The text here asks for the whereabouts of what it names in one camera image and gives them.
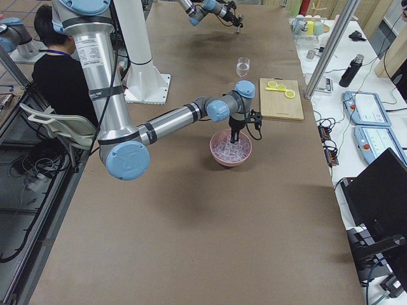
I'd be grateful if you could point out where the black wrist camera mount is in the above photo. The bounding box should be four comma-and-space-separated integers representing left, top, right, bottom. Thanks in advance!
246, 109, 263, 131

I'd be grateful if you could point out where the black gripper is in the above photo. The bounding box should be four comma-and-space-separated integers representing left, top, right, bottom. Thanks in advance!
225, 10, 243, 27
229, 116, 245, 143

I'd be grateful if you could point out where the blue teach pendant lower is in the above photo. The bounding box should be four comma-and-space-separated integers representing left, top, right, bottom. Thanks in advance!
354, 125, 406, 164

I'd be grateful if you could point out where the clear ice cubes pile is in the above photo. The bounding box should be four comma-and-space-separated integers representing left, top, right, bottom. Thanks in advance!
212, 135, 251, 163

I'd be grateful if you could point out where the yellow lemon slice near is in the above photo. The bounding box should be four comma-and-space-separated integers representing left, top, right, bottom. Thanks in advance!
267, 81, 278, 89

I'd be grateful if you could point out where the yellow lemon slice far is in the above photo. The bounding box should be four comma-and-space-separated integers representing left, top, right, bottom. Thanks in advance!
285, 90, 295, 98

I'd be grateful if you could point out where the person in black shirt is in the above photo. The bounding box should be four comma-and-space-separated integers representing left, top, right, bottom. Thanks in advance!
32, 5, 98, 126

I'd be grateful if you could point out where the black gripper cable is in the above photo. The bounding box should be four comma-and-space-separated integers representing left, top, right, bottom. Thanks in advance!
244, 111, 263, 141

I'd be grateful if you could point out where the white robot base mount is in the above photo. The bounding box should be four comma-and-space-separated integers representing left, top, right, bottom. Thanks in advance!
114, 0, 171, 105

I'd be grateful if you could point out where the white chair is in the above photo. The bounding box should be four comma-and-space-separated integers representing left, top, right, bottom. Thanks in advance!
20, 104, 96, 172

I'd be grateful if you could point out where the blue teach pendant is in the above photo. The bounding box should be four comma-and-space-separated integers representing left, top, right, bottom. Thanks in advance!
354, 125, 406, 164
342, 91, 392, 126

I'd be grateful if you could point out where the yellow plastic cup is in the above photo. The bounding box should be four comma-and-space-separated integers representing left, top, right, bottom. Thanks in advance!
305, 20, 315, 36

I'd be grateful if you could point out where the aluminium frame post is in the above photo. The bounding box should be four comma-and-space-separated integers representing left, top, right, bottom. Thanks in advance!
305, 0, 361, 100

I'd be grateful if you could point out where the blue plastic cup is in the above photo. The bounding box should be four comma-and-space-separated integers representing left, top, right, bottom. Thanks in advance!
291, 15, 306, 35

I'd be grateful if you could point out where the yellow plastic knife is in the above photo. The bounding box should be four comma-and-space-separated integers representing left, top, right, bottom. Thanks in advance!
265, 87, 290, 92

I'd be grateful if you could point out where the wooden cutting board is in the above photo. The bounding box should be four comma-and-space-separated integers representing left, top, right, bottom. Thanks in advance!
259, 78, 304, 121

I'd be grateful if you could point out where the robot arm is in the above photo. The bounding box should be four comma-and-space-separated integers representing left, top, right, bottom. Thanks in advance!
177, 0, 243, 28
52, 1, 256, 180

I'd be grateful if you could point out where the black water bottle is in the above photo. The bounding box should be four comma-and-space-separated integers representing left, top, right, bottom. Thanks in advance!
338, 54, 364, 88

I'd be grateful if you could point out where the blue teach pendant upper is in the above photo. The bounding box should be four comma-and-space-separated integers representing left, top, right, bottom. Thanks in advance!
342, 91, 392, 126

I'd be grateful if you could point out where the clear wine glass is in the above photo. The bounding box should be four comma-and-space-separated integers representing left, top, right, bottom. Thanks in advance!
235, 57, 251, 78

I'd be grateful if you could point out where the black monitor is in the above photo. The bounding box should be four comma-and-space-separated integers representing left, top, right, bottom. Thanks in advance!
341, 148, 406, 286

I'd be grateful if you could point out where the grey plastic cup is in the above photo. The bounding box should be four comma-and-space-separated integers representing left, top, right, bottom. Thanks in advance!
313, 21, 324, 37

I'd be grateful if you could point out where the pink bowl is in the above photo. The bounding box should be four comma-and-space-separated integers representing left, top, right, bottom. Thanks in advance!
209, 129, 252, 167

